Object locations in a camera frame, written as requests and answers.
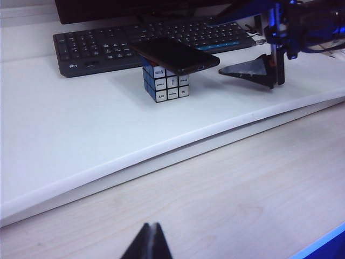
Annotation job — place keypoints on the white riser base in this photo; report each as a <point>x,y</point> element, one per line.
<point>188,151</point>

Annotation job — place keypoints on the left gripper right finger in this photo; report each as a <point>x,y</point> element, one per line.
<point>159,245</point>

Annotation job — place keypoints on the black computer keyboard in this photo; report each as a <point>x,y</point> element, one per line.
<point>89,46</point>

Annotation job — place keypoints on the Rubik's cube with printed stickers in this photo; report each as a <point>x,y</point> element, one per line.
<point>161,86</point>

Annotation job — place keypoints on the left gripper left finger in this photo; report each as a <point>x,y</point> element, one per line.
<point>143,245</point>

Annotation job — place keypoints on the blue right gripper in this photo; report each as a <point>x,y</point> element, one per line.
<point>310,24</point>

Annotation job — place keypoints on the white desk riser board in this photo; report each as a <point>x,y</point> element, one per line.
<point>81,129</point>

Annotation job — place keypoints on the black AOC monitor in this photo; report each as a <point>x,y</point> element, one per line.
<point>107,10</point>

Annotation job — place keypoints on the black smartphone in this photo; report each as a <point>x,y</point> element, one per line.
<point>175,55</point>

